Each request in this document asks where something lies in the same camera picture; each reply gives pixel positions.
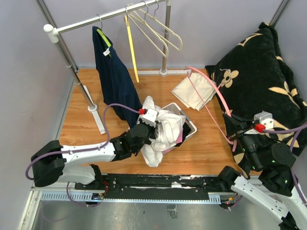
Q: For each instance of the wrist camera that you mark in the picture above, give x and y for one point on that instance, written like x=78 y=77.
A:
x=148 y=116
x=262 y=121

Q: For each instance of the white t shirt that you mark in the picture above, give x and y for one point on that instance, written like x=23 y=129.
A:
x=169 y=125

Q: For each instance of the black t shirt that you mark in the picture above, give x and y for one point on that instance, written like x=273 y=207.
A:
x=186 y=131

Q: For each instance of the pink t shirt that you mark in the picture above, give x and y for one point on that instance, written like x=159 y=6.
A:
x=179 y=140

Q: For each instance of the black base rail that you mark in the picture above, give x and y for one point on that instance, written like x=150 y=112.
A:
x=154 y=186

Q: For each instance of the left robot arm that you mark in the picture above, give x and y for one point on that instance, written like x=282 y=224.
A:
x=76 y=164

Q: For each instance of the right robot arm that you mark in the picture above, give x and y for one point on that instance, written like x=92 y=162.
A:
x=274 y=161

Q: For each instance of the wooden hanger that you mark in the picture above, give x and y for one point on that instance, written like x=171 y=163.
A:
x=139 y=17

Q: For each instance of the pink white hanger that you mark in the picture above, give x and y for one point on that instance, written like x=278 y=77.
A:
x=191 y=70

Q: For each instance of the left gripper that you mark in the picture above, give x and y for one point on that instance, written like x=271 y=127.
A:
x=154 y=129

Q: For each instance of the yellow hanger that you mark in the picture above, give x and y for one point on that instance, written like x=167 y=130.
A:
x=130 y=39

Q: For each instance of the green hanger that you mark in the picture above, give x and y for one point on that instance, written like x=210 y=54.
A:
x=105 y=39

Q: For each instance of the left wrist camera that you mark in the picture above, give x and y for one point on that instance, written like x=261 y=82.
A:
x=148 y=116

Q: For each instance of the metal clothes rack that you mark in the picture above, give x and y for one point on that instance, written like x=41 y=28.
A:
x=54 y=35

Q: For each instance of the black floral blanket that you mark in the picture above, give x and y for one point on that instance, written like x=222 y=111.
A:
x=252 y=78

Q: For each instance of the folded cream cloth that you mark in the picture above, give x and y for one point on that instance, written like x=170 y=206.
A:
x=194 y=91

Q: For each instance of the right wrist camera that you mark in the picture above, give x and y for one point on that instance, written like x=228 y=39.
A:
x=262 y=121

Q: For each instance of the navy blue t shirt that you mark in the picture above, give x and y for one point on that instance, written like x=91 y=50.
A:
x=116 y=83

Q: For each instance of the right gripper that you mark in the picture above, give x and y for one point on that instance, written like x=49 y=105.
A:
x=234 y=128

